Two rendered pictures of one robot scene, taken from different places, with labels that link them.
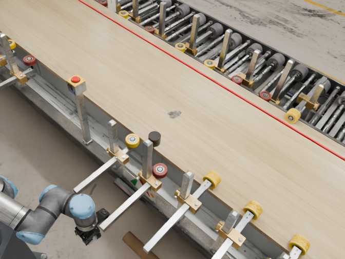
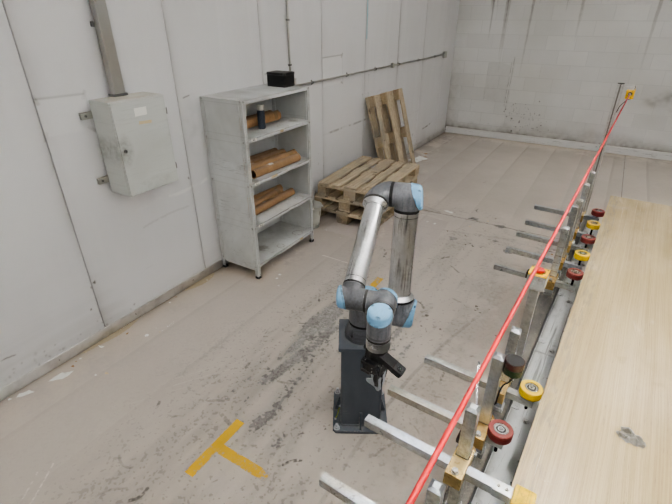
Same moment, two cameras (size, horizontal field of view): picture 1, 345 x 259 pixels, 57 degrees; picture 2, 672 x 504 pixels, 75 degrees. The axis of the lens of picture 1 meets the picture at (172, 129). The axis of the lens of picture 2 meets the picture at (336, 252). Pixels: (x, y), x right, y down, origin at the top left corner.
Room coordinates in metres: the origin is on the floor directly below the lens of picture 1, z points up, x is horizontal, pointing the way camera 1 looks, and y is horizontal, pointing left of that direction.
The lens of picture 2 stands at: (0.36, -0.95, 2.12)
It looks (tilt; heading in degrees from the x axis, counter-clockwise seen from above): 28 degrees down; 89
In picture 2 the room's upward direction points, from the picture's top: straight up
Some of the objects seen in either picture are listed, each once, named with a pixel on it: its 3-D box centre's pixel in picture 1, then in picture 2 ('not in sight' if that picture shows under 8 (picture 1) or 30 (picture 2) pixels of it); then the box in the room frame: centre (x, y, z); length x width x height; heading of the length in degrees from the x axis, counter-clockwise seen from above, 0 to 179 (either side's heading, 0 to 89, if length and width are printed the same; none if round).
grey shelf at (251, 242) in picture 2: not in sight; (264, 179); (-0.22, 2.94, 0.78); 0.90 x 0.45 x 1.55; 58
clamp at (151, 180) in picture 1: (149, 180); (482, 429); (0.89, 0.09, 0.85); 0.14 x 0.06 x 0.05; 55
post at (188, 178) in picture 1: (183, 199); (461, 462); (0.76, -0.10, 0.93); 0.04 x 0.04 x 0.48; 55
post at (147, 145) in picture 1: (146, 169); (487, 408); (0.90, 0.11, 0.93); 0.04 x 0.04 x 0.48; 55
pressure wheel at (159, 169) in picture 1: (159, 174); (498, 439); (0.93, 0.04, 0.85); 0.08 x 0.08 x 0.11
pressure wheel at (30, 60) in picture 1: (31, 64); (573, 279); (1.68, 1.04, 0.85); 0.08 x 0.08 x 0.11
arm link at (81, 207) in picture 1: (82, 210); (379, 323); (0.54, 0.32, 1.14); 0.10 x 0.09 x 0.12; 73
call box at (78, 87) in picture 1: (76, 85); (537, 279); (1.20, 0.52, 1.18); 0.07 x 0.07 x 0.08; 55
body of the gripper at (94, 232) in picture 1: (87, 228); (375, 358); (0.54, 0.32, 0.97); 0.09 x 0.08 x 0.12; 145
